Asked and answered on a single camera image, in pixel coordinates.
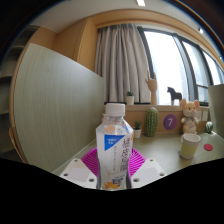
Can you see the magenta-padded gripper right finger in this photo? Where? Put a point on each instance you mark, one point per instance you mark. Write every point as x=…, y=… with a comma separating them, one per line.
x=150, y=173

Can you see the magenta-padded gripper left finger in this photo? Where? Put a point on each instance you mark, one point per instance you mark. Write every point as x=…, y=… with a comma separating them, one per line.
x=78, y=173

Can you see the wooden hand figure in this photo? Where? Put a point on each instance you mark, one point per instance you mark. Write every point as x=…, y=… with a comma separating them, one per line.
x=153, y=90

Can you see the black horse figure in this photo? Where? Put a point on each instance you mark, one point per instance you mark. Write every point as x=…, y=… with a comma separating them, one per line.
x=174, y=94

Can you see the cream mouse plush toy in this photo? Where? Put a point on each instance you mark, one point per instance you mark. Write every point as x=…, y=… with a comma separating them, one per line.
x=190, y=116

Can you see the white wall socket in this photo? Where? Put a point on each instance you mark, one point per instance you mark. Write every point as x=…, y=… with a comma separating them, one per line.
x=199, y=115
x=205, y=115

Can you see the small plant in white pot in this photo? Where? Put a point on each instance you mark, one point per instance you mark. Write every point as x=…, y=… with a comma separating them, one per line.
x=137, y=132
x=130, y=99

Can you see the grey pleated curtain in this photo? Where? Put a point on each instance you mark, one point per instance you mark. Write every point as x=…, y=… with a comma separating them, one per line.
x=120, y=66

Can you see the clear plastic drink bottle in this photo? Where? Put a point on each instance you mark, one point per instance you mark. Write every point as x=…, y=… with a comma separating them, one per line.
x=114, y=150

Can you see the grey-green desk divider panel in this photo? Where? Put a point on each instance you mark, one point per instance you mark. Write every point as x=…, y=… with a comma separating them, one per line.
x=56, y=106
x=217, y=110

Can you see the round green cactus ornament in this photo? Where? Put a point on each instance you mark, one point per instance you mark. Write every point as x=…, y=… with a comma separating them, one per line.
x=209, y=128

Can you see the tall green cactus ornament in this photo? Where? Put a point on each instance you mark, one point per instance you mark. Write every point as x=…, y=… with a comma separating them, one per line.
x=151, y=121

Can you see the round purple number sticker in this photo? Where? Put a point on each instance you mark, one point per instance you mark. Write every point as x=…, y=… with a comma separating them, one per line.
x=170, y=122

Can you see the flat round red coaster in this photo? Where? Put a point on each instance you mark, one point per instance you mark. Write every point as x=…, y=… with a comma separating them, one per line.
x=208, y=147

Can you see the pale yellow paper cup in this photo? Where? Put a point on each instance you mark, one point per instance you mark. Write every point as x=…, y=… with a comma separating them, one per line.
x=189, y=146

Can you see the dark-framed window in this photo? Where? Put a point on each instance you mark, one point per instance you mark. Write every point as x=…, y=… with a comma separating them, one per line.
x=166, y=66

